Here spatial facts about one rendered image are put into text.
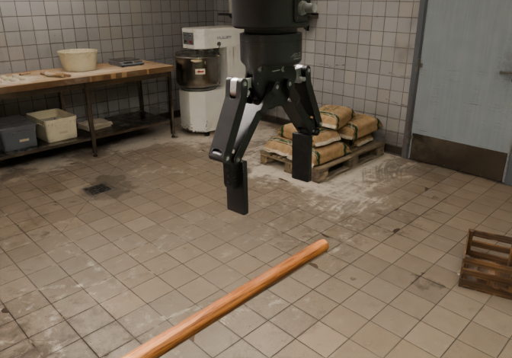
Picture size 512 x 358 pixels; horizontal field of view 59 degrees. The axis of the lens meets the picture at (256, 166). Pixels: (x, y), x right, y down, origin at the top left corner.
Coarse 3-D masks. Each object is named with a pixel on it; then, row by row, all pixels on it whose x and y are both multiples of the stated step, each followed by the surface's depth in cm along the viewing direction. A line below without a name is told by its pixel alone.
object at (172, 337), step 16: (320, 240) 98; (304, 256) 93; (272, 272) 87; (288, 272) 89; (240, 288) 82; (256, 288) 83; (224, 304) 78; (240, 304) 80; (192, 320) 74; (208, 320) 75; (160, 336) 70; (176, 336) 71; (192, 336) 73; (144, 352) 67; (160, 352) 69
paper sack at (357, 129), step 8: (360, 120) 482; (368, 120) 486; (376, 120) 493; (344, 128) 473; (352, 128) 469; (360, 128) 474; (368, 128) 485; (376, 128) 496; (344, 136) 471; (352, 136) 468; (360, 136) 478
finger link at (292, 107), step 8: (288, 80) 56; (288, 88) 56; (296, 96) 58; (288, 104) 60; (296, 104) 59; (288, 112) 61; (296, 112) 60; (304, 112) 61; (296, 120) 62; (304, 120) 62; (296, 128) 64; (312, 128) 63
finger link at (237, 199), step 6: (240, 162) 54; (246, 162) 54; (240, 168) 54; (246, 168) 54; (240, 174) 54; (246, 174) 54; (240, 180) 54; (246, 180) 54; (240, 186) 55; (246, 186) 55; (228, 192) 56; (234, 192) 56; (240, 192) 55; (246, 192) 55; (228, 198) 57; (234, 198) 56; (240, 198) 55; (246, 198) 55; (228, 204) 57; (234, 204) 56; (240, 204) 56; (246, 204) 55; (234, 210) 57; (240, 210) 56; (246, 210) 56
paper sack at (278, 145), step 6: (270, 138) 477; (276, 138) 473; (282, 138) 472; (270, 144) 470; (276, 144) 467; (282, 144) 463; (288, 144) 460; (270, 150) 469; (276, 150) 465; (282, 150) 461; (288, 150) 457
